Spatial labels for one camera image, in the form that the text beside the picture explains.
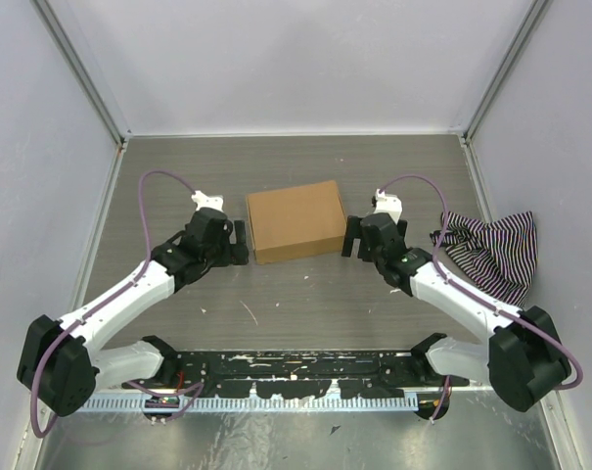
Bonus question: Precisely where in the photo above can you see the brown cardboard box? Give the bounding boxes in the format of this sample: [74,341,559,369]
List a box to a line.
[246,180,346,264]

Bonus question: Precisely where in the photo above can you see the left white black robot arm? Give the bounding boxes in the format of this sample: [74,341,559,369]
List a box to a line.
[17,208,250,417]

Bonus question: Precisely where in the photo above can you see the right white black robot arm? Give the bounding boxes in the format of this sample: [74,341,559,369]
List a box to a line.
[342,212,573,411]

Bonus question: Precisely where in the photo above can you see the striped purple cloth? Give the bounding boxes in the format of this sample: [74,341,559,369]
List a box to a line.
[430,211,538,307]

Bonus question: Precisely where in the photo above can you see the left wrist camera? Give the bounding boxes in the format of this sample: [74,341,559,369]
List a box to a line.
[191,190,224,212]

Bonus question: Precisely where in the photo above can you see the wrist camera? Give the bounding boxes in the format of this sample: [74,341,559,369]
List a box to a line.
[372,189,403,223]
[191,190,224,212]

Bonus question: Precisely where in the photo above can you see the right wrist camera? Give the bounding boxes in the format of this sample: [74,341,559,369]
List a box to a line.
[372,189,403,223]

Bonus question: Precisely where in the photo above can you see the left aluminium corner post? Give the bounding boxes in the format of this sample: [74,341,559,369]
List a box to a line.
[31,0,126,147]

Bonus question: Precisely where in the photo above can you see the aluminium corner post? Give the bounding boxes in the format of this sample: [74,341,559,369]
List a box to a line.
[462,0,552,145]
[31,0,126,147]

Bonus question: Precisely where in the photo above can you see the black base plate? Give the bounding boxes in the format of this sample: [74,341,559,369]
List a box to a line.
[137,350,444,400]

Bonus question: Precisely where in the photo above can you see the aluminium front rail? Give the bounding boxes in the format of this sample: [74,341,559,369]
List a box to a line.
[30,350,564,393]

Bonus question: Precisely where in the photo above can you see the white slotted cable duct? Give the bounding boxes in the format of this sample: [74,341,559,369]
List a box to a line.
[78,391,419,414]

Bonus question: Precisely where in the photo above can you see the right aluminium corner post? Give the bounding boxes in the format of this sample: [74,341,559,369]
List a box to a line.
[462,0,552,145]

